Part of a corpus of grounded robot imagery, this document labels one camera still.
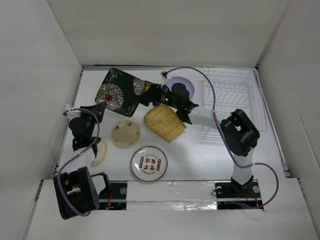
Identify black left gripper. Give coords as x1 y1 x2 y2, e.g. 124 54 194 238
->
77 101 106 139

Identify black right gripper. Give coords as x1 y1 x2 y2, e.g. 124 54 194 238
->
134 83 180 110

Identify black floral square plate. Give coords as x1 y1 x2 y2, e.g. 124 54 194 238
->
94 67 145 117

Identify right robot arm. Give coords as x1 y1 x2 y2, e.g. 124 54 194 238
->
139 81 260 197

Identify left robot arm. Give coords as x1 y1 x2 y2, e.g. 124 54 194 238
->
53 102 114 220

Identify bamboo weave pattern tray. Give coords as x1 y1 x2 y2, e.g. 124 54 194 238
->
144 104 187 143

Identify cream plate with motifs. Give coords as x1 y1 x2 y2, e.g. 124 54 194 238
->
111 120 141 149

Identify cream plate with ink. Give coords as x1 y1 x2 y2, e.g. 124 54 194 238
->
90 138 108 167

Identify purple round plate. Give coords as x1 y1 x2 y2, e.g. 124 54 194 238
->
167 76 195 100

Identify white plate red characters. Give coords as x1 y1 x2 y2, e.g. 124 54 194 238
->
130 146 168 183

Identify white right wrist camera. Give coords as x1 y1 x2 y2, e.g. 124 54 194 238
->
160 70 172 86

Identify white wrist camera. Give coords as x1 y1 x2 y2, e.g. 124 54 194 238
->
160 70 172 86
62 103 81 120

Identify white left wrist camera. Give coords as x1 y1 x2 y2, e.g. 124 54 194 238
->
62 103 81 120

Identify white wire dish rack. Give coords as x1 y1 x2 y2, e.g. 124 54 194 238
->
202 65 268 132

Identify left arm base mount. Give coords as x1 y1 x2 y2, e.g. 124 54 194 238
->
91 172 128 211

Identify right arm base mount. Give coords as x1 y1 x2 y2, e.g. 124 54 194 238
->
211 177 263 210

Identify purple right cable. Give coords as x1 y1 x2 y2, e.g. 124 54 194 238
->
163 66 280 210

